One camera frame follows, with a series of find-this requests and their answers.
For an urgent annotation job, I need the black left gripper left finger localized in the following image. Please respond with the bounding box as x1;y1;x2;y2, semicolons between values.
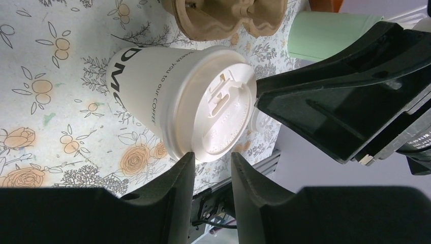
1;152;195;243

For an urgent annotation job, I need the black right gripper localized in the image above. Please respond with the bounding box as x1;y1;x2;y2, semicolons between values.
256;21;430;176

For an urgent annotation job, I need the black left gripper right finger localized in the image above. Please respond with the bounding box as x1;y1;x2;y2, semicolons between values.
231;152;430;243

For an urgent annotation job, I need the single white paper cup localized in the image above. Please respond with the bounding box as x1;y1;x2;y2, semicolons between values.
106;47;204;138

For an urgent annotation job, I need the green straw holder cup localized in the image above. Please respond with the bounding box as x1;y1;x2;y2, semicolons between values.
287;11;383;62

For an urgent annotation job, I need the floral table mat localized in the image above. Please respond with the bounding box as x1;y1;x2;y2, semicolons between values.
1;1;306;196

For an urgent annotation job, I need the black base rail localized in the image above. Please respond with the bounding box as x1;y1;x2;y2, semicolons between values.
188;148;282;244

